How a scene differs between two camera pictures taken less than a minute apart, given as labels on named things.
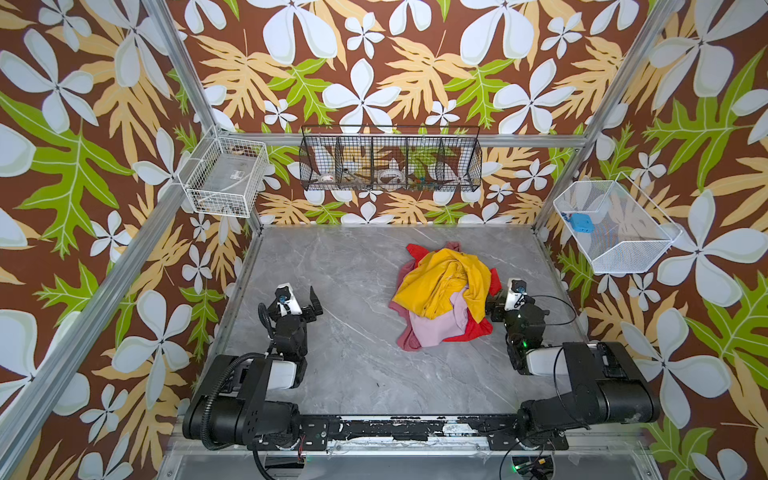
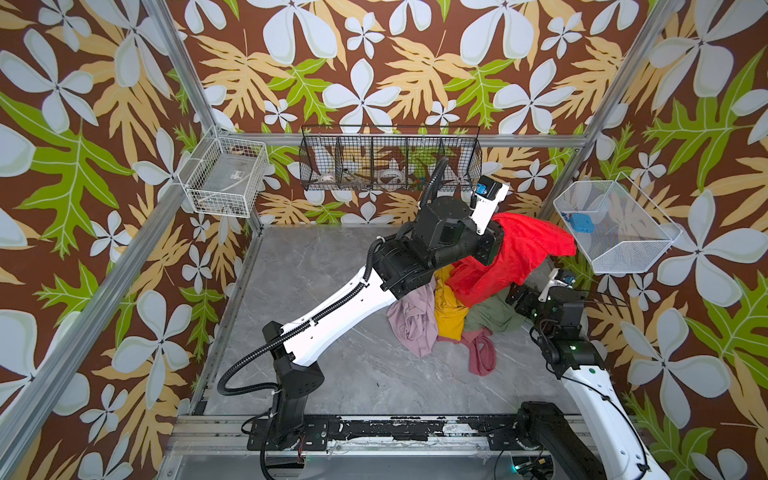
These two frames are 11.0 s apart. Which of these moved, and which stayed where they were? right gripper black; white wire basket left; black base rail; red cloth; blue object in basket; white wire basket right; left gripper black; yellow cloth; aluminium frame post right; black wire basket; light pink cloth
Moved: light pink cloth; yellow cloth; left gripper black; right gripper black; red cloth
Stayed: black wire basket; aluminium frame post right; blue object in basket; white wire basket left; black base rail; white wire basket right
